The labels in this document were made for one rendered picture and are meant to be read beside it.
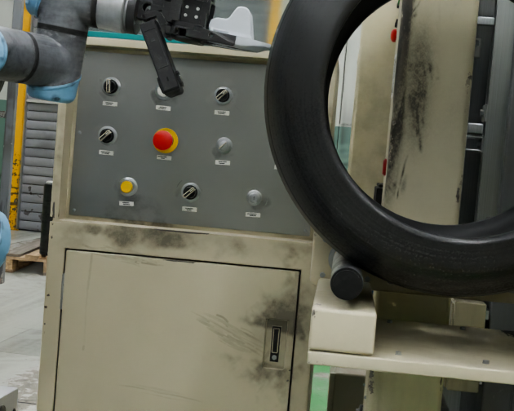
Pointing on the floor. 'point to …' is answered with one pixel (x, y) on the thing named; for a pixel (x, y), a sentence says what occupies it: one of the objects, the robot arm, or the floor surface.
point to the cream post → (424, 164)
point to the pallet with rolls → (18, 256)
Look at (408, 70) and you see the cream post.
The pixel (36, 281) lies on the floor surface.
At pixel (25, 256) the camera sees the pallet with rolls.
